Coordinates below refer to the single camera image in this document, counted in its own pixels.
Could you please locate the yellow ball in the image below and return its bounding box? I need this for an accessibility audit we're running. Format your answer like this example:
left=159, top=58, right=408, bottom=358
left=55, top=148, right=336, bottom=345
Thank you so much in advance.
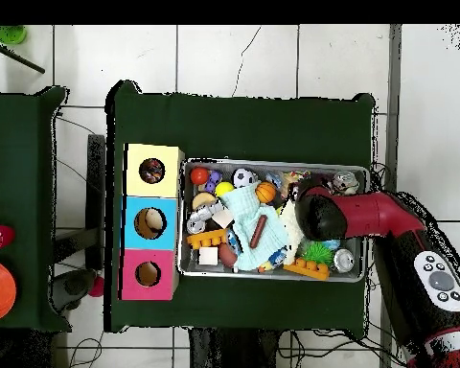
left=214, top=180, right=236, bottom=198

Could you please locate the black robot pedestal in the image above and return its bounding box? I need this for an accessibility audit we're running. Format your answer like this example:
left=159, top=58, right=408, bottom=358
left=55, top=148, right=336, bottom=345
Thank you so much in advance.
left=189, top=327, right=292, bottom=368

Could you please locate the long orange toy brick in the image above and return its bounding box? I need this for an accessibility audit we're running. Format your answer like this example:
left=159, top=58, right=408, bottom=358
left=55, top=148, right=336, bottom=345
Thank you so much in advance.
left=282, top=256, right=331, bottom=282

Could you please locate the black and white soccer ball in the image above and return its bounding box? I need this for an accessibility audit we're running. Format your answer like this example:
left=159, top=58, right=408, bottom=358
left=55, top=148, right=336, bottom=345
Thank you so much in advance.
left=231, top=168, right=257, bottom=189

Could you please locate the wooden box with three holes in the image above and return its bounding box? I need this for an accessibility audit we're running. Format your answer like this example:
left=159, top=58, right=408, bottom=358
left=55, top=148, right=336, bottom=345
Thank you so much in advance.
left=118, top=143, right=186, bottom=302

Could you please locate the brown toy sausage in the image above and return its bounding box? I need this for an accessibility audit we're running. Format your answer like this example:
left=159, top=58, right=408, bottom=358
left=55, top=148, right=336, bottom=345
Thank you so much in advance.
left=248, top=213, right=268, bottom=249

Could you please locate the silver mesh bin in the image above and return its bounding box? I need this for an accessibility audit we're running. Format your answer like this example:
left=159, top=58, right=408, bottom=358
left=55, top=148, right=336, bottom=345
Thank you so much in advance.
left=177, top=157, right=370, bottom=284

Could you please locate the small orange basketball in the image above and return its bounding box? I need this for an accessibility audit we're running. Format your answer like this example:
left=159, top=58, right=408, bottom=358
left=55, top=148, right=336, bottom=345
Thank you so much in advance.
left=255, top=181, right=278, bottom=204

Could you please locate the black metal stand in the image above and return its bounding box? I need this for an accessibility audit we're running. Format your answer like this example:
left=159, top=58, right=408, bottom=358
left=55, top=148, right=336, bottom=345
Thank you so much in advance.
left=85, top=133, right=107, bottom=271

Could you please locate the black rod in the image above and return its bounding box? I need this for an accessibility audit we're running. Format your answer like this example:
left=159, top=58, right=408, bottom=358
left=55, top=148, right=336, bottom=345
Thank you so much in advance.
left=0, top=36, right=46, bottom=75

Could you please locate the grey rounded device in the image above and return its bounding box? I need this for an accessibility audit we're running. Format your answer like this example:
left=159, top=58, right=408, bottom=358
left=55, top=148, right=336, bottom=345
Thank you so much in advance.
left=49, top=267, right=98, bottom=312

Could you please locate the green round object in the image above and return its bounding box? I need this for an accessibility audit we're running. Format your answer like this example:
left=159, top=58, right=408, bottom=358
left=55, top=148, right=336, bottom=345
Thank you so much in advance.
left=0, top=25, right=28, bottom=46

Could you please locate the silver toy robot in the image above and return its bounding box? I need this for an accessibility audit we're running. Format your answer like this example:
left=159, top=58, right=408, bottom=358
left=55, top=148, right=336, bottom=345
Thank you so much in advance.
left=186, top=200, right=225, bottom=235

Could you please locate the mint green cloth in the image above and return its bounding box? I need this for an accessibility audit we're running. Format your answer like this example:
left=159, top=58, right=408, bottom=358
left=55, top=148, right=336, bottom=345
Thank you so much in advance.
left=219, top=182, right=291, bottom=271

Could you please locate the cream cloth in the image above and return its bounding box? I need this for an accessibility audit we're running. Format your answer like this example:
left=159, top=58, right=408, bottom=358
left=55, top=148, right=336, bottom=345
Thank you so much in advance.
left=279, top=198, right=306, bottom=265

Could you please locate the dark green table cloth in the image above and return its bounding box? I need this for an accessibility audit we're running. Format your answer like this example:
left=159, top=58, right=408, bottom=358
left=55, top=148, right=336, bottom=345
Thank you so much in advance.
left=103, top=80, right=377, bottom=334
left=0, top=85, right=73, bottom=334

